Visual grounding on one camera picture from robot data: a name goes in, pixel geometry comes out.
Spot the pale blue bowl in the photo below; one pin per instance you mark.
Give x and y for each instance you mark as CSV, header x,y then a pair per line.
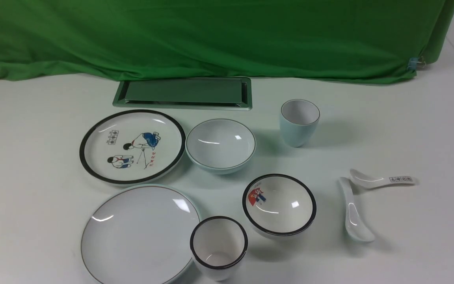
x,y
220,146

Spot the pale blue cup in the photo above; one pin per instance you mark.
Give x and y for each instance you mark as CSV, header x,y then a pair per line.
x,y
298,120

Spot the plain white ceramic spoon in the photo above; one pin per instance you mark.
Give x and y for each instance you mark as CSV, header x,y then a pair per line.
x,y
354,224

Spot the large pale blue plate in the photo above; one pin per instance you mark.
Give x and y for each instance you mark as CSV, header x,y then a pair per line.
x,y
140,236

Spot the black-rimmed illustrated plate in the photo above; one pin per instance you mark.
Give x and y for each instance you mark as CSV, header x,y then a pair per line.
x,y
132,147

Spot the black-rimmed white cup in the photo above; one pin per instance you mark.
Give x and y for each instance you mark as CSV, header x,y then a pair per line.
x,y
218,245

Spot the black-rimmed illustrated bowl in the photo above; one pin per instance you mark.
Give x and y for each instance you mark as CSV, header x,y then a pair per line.
x,y
278,206

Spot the white spoon with print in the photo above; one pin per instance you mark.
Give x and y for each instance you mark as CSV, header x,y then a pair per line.
x,y
369,182

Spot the green backdrop cloth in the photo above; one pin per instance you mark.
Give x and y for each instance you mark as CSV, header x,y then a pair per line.
x,y
355,41

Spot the blue binder clip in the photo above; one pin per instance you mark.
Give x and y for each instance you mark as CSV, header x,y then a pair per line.
x,y
416,63

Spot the metal table cable hatch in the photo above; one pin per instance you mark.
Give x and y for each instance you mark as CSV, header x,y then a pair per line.
x,y
201,93

